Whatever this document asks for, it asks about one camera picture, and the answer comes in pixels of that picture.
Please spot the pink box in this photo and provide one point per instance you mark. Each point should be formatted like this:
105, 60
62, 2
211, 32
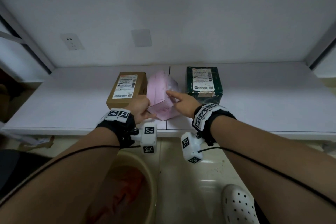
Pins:
158, 92

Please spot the black right wristband with markers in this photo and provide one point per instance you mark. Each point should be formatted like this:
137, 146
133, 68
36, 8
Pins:
210, 121

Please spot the white metal shelf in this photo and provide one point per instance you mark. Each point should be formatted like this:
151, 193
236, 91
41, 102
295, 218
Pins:
262, 100

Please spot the blank white wall plate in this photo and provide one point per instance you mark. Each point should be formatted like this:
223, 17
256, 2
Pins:
141, 38

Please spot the person's right forearm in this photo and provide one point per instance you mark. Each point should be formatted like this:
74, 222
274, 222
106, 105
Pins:
275, 168

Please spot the person's right hand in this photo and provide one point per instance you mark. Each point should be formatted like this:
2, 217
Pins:
187, 105

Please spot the brown cardboard box with label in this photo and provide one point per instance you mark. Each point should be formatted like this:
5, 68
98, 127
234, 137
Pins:
126, 87

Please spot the red cleaning cloth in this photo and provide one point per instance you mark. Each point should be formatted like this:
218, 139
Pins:
126, 181

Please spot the white clog shoe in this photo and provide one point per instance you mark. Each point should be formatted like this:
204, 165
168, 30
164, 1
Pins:
239, 205

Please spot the person's left hand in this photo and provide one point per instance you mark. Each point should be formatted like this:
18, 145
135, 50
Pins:
140, 108

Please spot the white wall socket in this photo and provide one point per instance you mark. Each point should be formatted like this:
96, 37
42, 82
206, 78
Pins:
72, 42

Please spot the dark green labelled box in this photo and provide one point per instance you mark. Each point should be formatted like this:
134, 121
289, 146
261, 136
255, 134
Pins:
204, 84

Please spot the black wristband with markers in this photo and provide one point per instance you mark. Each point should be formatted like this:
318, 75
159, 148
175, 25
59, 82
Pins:
118, 126
210, 121

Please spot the black left wristband with markers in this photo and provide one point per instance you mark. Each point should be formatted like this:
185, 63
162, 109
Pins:
118, 126

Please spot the yellow plastic basin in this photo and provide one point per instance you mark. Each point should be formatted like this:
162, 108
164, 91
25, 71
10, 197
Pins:
149, 179

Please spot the person's left forearm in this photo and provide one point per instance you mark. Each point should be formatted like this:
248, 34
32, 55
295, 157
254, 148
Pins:
57, 181

